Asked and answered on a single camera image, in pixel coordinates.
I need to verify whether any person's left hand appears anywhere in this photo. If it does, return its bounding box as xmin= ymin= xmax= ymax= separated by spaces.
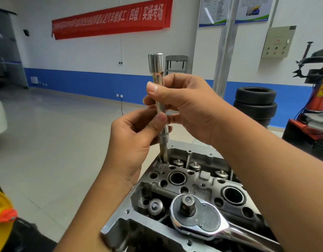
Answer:
xmin=101 ymin=108 xmax=173 ymax=186

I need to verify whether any person's right hand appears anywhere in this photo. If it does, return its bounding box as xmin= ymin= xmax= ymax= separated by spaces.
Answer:
xmin=143 ymin=73 xmax=231 ymax=146

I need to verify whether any silver socket extension bar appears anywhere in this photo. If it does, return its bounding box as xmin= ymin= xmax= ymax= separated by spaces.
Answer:
xmin=148 ymin=53 xmax=170 ymax=164

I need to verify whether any person's right forearm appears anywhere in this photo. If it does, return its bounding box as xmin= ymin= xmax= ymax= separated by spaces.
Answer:
xmin=210 ymin=102 xmax=323 ymax=252

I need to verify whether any person's left forearm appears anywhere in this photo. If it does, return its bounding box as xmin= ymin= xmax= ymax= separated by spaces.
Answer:
xmin=53 ymin=165 xmax=141 ymax=252

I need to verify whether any grey metal rack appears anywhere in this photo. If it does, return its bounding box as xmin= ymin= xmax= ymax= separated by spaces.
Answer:
xmin=165 ymin=55 xmax=189 ymax=75

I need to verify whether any aluminium engine cylinder head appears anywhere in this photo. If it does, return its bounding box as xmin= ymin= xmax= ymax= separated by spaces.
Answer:
xmin=100 ymin=140 xmax=283 ymax=252

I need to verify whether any grey metal column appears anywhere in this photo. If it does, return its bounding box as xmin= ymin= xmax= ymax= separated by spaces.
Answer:
xmin=212 ymin=0 xmax=241 ymax=99

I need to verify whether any red banner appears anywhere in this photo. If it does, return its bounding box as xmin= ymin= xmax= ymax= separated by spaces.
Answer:
xmin=51 ymin=0 xmax=174 ymax=40

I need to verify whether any black tyre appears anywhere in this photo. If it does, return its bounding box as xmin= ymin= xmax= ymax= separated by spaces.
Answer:
xmin=233 ymin=100 xmax=277 ymax=128
xmin=235 ymin=87 xmax=277 ymax=106

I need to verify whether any chrome ratchet wrench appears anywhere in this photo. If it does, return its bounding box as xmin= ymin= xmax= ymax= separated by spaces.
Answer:
xmin=170 ymin=193 xmax=283 ymax=252

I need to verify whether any beige electrical control box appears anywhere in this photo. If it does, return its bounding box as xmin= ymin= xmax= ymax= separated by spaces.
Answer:
xmin=261 ymin=26 xmax=297 ymax=59

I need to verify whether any red tyre changer machine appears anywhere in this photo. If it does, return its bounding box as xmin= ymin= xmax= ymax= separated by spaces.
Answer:
xmin=282 ymin=41 xmax=323 ymax=165

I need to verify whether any glass door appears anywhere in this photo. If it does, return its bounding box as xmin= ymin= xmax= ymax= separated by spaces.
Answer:
xmin=0 ymin=7 xmax=29 ymax=89

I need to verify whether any yellow and orange object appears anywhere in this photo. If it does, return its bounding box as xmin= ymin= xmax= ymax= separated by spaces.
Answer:
xmin=0 ymin=188 xmax=18 ymax=252

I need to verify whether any blue-bordered wall poster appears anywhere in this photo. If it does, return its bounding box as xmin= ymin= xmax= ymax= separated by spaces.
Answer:
xmin=199 ymin=0 xmax=233 ymax=27

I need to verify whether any wall poster with photo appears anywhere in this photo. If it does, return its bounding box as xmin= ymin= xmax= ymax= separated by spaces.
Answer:
xmin=234 ymin=0 xmax=274 ymax=24

